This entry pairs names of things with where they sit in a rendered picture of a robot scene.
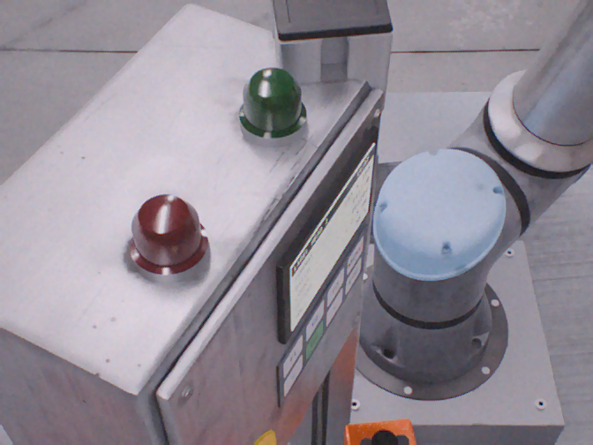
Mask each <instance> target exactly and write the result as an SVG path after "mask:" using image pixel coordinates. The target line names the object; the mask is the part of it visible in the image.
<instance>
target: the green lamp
mask: <svg viewBox="0 0 593 445"><path fill-rule="evenodd" d="M306 118H307V111H306V108H305V106H304V104H303V103H302V90H301V87H300V86H299V84H298V82H297V81H296V80H295V79H294V78H293V77H292V76H291V75H290V74H289V73H288V72H286V71H284V70H283V69H280V68H274V67H269V68H265V69H261V70H259V71H257V72H255V73H254V74H253V75H252V76H251V78H250V79H249V80H248V81H247V82H246V84H245V85H244V89H243V105H242V106H241V108H240V110H239V124H240V129H241V132H242V134H243V135H244V136H245V138H247V139H248V140H249V141H250V142H251V143H253V144H255V145H258V146H261V147H285V146H287V145H290V144H292V143H294V142H295V141H297V140H299V139H300V138H301V136H302V135H303V134H304V132H305V129H306Z"/></svg>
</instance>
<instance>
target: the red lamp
mask: <svg viewBox="0 0 593 445"><path fill-rule="evenodd" d="M131 232H132V239H131V256H132V259H133V262H134V265H135V267H136V269H137V270H138V271H139V272H140V273H141V274H142V275H143V276H144V277H145V278H147V279H149V280H151V281H154V282H157V283H179V282H182V281H184V280H187V279H189V278H191V277H193V276H194V275H196V274H197V273H198V272H199V271H200V270H201V269H202V268H203V267H204V266H205V264H206V262H207V260H208V257H209V253H210V246H209V241H208V235H207V232H206V229H205V227H204V226H203V225H202V223H200V222H199V214H198V212H197V210H196V209H195V207H194V206H193V205H192V204H191V203H189V202H187V201H186V200H183V199H181V198H179V197H177V196H175V195H172V194H160V195H156V196H153V197H152V198H150V199H148V200H146V201H145V202H144V203H143V204H142V205H141V206H140V208H139V209H138V210H137V212H136V213H135V215H134V216H133V218H132V220H131Z"/></svg>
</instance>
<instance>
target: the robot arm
mask: <svg viewBox="0 0 593 445"><path fill-rule="evenodd" d="M592 163H593V0H574V1H573V3H572V4H571V5H570V7H569V8H568V10H567V12H566V13H565V15H564V16H563V18H562V19H561V20H560V22H559V23H558V25H557V26H556V27H555V29H554V30H553V32H552V34H551V35H550V36H549V38H548V39H547V41H546V42H545V44H544V46H543V47H542V48H541V49H540V51H539V52H538V53H537V55H536V57H535V58H534V60H533V61H532V63H531V64H530V66H529V68H528V69H527V70H523V71H518V72H515V73H512V74H510V75H509V76H507V77H505V78H504V79H503V80H501V81H500V83H499V84H498V85H497V86H496V87H495V89H494V90H493V92H492V94H491V95H490V97H489V98H488V100H487V101H486V103H485V105H484V106H483V107H482V109H481V110H480V112H479V114H478V115H477V117H476V119H475V120H474V121H473V122H472V123H471V125H470V126H469V127H468V128H467V129H466V130H465V131H464V132H463V133H462V134H461V135H460V136H458V137H457V138H456V139H455V140H454V141H453V142H452V143H451V144H449V145H448V146H447V147H446V148H445V149H438V151H437V153H436V154H429V152H428V151H425V152H423V153H420V154H417V155H414V156H412V157H410V158H409V159H407V160H406V161H404V162H402V163H401V164H400V165H398V166H397V167H396V168H395V169H394V170H393V171H392V172H391V173H390V175H389V176H388V177H387V179H386V181H385V183H384V184H383V186H382V188H381V190H380V193H379V199H378V202H377V205H376V207H375V211H374V217H373V234H374V254H373V270H372V274H371V276H370V277H369V278H368V280H367V281H366V282H365V284H364V286H363V289H362V292H363V297H364V298H363V306H362V314H361V323H360V331H359V339H358V340H359V342H360V344H361V346H362V347H363V349H364V351H365V352H366V354H367V355H368V356H369V357H370V358H371V360H372V361H373V362H375V363H376V364H377V365H378V366H380V367H381V368H382V369H384V370H385V371H387V372H389V373H390V374H392V375H394V376H397V377H399V378H402V379H404V380H407V381H415V382H424V383H432V382H441V381H448V380H452V379H453V378H456V377H458V376H460V375H462V374H464V373H466V372H467V371H468V370H470V369H471V368H472V367H473V366H475V365H476V364H477V363H478V361H479V360H480V359H481V358H482V356H483V355H484V353H485V351H486V348H487V346H488V343H489V339H490V336H491V332H492V311H491V308H490V305H489V302H488V299H487V297H486V294H485V291H484V288H485V285H486V281H487V277H488V274H489V272H490V270H491V268H492V266H493V265H494V263H495V262H496V261H497V260H498V259H499V258H500V257H501V256H502V255H503V254H504V253H505V252H506V251H507V249H508V248H509V247H510V246H511V245H512V244H513V243H514V242H515V241H516V240H517V239H518V238H519V237H520V236H521V235H522V234H523V233H524V232H525V231H526V230H527V229H528V228H529V227H530V226H531V225H532V224H533V223H534V222H535V221H536V220H537V219H538V218H539V217H540V216H541V215H542V214H543V213H544V212H545V211H546V210H547V209H548V208H549V207H550V206H551V205H552V204H553V203H554V202H555V201H556V200H557V199H558V198H559V197H560V195H561V194H562V193H563V192H564V191H565V190H566V189H567V188H568V187H570V186H571V185H573V184H574V183H576V182H577V181H578V180H579V179H580V178H581V177H583V175H584V174H585V173H586V172H587V171H588V170H589V168H590V166H591V165H592Z"/></svg>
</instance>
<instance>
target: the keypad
mask: <svg viewBox="0 0 593 445"><path fill-rule="evenodd" d="M367 227H368V224H365V225H364V227H363V228H362V230H361V231H360V233H359V235H358V236H357V238H356V240H355V242H354V243H353V245H352V246H351V247H350V249H349V251H348V252H347V254H346V255H345V257H344V259H343V260H342V262H341V264H340V266H339V267H338V268H337V269H336V271H335V273H334V275H333V276H332V278H331V280H330V281H329V283H328V284H327V286H326V288H325V289H324V290H323V292H322V294H321V295H320V297H319V299H318V301H317V302H316V304H315V305H314V307H313V308H312V310H311V311H310V313H309V315H308V316H307V318H306V319H305V321H304V323H303V325H302V326H301V328H300V329H299V330H298V332H297V333H296V336H295V337H294V339H293V341H292V342H291V344H290V345H289V347H288V349H287V350H286V351H285V353H284V355H283V356H282V358H281V360H280V362H279V363H278V365H277V366H276V372H277V390H278V407H279V408H281V407H282V405H283V404H284V402H285V400H286V398H287V397H288V395H289V393H290V391H291V390H292V389H293V387H294V385H295V384H296V382H297V380H298V378H299V376H300V375H301V373H302V371H303V370H304V368H305V366H306V365H307V363H308V361H309V360H310V358H311V356H312V354H313V352H314V351H315V350H316V348H317V347H318V345H319V343H320V341H321V339H322V338H323V336H324V334H325V333H326V331H327V330H328V328H329V326H330V325H331V323H332V321H333V320H334V317H335V316H336V314H337V313H338V312H339V310H340V308H341V307H342V304H343V303H344V301H345V299H346V298H347V296H348V295H349V293H350V291H351V290H352V288H353V286H354V285H355V283H356V281H357V279H358V277H359V276H360V275H361V273H362V272H363V269H364V253H365V244H366V236H367Z"/></svg>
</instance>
